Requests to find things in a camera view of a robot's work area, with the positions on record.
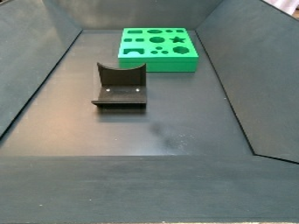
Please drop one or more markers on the green shape sorter board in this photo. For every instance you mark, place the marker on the green shape sorter board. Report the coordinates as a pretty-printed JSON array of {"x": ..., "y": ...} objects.
[{"x": 163, "y": 48}]

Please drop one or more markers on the black curved block holder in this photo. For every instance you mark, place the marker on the black curved block holder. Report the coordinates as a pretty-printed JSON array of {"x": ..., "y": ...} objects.
[{"x": 122, "y": 86}]

